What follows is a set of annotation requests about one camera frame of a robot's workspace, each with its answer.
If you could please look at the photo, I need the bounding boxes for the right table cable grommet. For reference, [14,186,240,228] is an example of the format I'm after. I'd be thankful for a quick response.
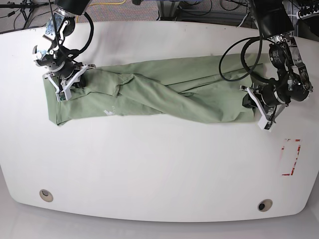
[257,199,273,212]

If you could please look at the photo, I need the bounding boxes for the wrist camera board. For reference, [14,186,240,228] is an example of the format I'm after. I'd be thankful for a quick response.
[264,121,273,130]
[56,92,67,102]

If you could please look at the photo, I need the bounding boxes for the white power strip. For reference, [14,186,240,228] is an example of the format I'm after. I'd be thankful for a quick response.
[297,5,319,19]

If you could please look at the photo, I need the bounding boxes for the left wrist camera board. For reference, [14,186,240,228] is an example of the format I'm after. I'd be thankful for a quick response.
[264,121,273,130]

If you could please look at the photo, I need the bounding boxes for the red tape rectangle marker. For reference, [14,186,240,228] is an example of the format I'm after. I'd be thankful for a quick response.
[279,138,302,176]

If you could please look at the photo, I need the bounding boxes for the yellow cable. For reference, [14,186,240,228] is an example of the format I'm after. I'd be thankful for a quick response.
[76,0,127,23]

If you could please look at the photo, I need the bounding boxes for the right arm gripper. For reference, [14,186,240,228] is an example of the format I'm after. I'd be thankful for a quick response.
[43,62,96,101]

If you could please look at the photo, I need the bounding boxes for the black tripod legs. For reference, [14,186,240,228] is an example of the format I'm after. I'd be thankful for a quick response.
[0,0,54,34]

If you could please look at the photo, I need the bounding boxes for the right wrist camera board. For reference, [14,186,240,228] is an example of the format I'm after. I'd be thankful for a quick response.
[56,92,67,102]

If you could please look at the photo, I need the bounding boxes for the green polo shirt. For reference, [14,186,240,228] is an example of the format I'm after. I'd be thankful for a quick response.
[43,54,254,125]

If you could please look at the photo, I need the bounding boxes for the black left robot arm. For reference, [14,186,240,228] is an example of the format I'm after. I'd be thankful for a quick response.
[237,0,313,130]

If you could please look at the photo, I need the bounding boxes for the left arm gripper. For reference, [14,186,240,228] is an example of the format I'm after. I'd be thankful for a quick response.
[240,83,289,130]

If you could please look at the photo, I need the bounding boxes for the table cable grommet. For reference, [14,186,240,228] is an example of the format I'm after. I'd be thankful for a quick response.
[257,199,273,212]
[39,189,53,203]

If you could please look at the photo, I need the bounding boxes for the left table cable grommet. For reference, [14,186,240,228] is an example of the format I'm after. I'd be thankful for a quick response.
[39,189,53,203]

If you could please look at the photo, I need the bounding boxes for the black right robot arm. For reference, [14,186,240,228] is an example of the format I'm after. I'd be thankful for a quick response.
[32,0,96,102]

